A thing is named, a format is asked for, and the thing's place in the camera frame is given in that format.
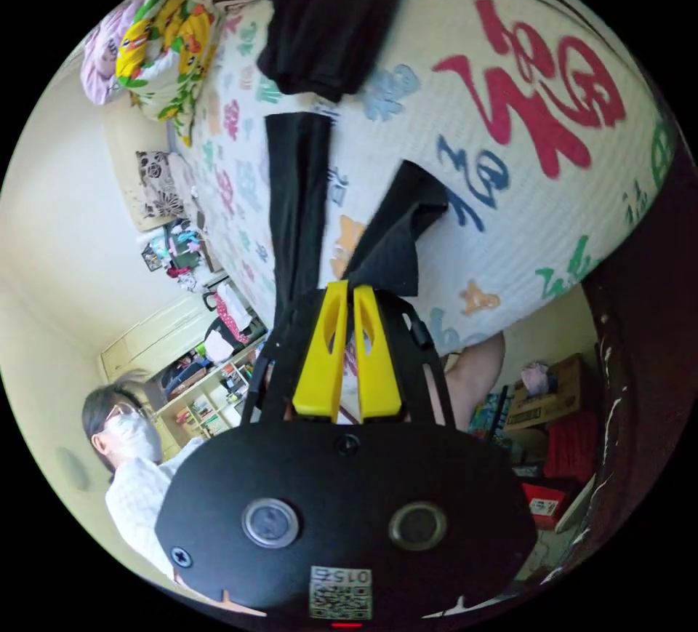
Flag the flower print pillow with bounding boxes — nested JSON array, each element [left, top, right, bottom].
[[135, 151, 190, 220]]

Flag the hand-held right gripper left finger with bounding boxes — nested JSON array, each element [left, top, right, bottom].
[[292, 281, 350, 421]]

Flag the red box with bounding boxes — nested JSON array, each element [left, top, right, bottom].
[[521, 481, 571, 532]]

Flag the person's body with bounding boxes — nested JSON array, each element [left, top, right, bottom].
[[81, 335, 508, 589]]

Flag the brown carton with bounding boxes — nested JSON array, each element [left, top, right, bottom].
[[504, 352, 585, 432]]

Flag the pile of clothes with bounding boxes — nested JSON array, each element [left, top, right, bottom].
[[256, 0, 410, 104]]

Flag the black pants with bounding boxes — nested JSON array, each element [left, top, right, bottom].
[[264, 111, 452, 351]]

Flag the pink rolled blanket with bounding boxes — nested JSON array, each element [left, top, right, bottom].
[[79, 0, 144, 107]]

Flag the bed with printed quilt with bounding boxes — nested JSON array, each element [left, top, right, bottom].
[[163, 0, 698, 584]]

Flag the duck print rolled blanket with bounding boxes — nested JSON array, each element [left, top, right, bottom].
[[115, 0, 223, 148]]

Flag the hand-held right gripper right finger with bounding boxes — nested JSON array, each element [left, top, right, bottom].
[[353, 285, 405, 423]]

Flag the shelf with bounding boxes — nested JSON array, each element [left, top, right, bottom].
[[147, 340, 268, 439]]

